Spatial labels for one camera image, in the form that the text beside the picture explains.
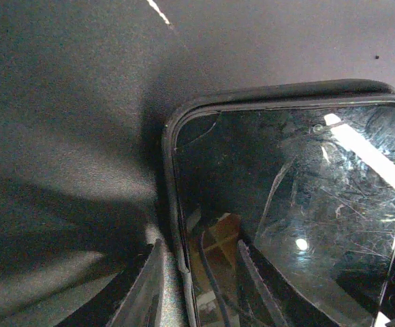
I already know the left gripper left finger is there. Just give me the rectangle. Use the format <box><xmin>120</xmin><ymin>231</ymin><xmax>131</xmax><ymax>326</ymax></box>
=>
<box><xmin>58</xmin><ymin>239</ymin><xmax>163</xmax><ymax>326</ymax></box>

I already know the black magsafe phone case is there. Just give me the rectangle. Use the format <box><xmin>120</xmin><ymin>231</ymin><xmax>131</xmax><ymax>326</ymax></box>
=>
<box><xmin>173</xmin><ymin>104</ymin><xmax>395</xmax><ymax>327</ymax></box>

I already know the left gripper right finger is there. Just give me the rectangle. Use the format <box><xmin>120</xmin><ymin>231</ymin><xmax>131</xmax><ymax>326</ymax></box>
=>
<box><xmin>236</xmin><ymin>240</ymin><xmax>338</xmax><ymax>326</ymax></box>

